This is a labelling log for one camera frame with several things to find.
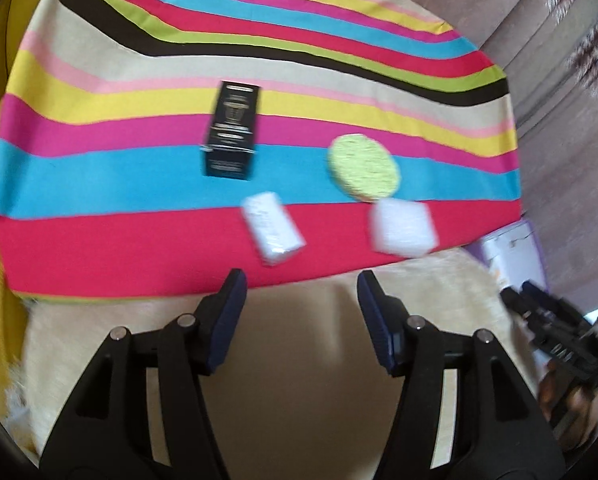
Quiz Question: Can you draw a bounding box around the striped colourful blanket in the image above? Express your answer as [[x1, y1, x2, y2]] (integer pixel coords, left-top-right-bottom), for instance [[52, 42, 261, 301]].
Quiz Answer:
[[0, 0, 525, 306]]

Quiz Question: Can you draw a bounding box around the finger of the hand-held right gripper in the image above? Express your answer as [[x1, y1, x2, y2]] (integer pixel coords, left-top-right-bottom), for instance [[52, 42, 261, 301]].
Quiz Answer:
[[500, 287, 555, 348], [522, 281, 596, 341]]

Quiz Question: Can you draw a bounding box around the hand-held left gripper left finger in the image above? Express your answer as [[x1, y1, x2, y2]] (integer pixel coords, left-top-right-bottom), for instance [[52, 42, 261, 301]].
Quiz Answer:
[[39, 268, 250, 480]]

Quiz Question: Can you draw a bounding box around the round green sponge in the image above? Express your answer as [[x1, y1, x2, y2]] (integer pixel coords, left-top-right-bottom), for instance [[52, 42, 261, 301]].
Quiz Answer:
[[327, 134, 402, 204]]

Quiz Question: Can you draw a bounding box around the white square packet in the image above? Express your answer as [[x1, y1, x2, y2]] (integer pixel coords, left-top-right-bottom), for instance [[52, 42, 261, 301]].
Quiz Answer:
[[369, 198, 439, 256]]

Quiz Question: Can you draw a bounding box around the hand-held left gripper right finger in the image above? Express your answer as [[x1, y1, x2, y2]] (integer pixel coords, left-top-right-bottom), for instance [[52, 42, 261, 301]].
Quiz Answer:
[[356, 270, 567, 480]]

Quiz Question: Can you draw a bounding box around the white and purple box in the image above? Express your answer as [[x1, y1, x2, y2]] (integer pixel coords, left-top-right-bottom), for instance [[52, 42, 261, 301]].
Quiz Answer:
[[472, 219, 550, 301]]

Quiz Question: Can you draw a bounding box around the cream fluffy cushion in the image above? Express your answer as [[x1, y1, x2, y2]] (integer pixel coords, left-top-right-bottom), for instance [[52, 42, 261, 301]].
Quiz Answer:
[[4, 247, 545, 480]]

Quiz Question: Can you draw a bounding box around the small white packet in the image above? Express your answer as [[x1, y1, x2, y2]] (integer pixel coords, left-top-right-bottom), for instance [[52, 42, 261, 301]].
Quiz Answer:
[[241, 191, 307, 267]]

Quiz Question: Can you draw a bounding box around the person's right hand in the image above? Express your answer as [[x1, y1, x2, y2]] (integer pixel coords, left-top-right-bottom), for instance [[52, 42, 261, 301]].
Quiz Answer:
[[538, 370, 598, 443]]

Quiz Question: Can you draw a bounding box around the pink fabric sofa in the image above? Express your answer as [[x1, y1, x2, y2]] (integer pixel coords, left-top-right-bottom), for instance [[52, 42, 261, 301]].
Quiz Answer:
[[354, 0, 598, 321]]

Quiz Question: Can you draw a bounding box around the black box with gold print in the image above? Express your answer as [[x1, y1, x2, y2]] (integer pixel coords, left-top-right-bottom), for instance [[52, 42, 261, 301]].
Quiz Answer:
[[200, 81, 264, 181]]

